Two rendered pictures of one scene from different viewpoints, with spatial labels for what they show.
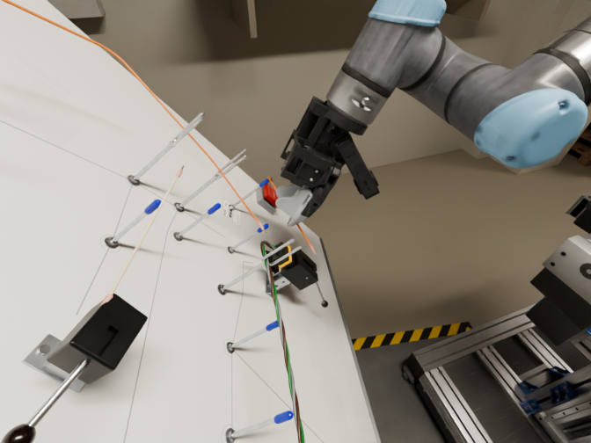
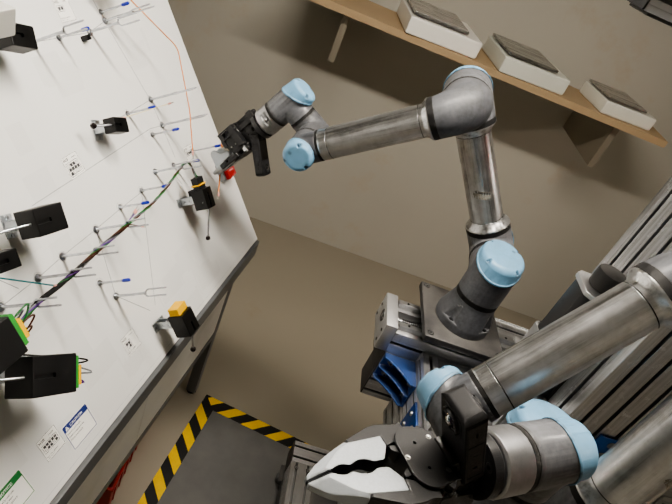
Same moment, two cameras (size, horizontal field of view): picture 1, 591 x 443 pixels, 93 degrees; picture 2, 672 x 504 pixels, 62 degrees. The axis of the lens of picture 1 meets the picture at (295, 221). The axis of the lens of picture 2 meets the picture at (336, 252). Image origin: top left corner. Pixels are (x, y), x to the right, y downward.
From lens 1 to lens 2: 1.17 m
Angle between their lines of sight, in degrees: 13
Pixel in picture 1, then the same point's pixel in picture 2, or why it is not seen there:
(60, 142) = (134, 68)
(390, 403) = (241, 489)
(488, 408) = not seen: outside the picture
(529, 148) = (288, 157)
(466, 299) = not seen: hidden behind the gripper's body
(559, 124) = (298, 152)
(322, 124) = (247, 122)
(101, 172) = (140, 88)
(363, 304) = (293, 398)
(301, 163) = (229, 135)
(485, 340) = not seen: hidden behind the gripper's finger
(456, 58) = (310, 122)
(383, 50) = (278, 102)
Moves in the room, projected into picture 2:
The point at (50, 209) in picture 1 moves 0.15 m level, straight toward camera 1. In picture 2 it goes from (118, 88) to (128, 119)
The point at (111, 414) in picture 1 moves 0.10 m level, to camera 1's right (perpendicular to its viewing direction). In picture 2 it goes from (98, 154) to (132, 175)
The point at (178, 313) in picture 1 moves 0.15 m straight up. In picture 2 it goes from (131, 156) to (141, 102)
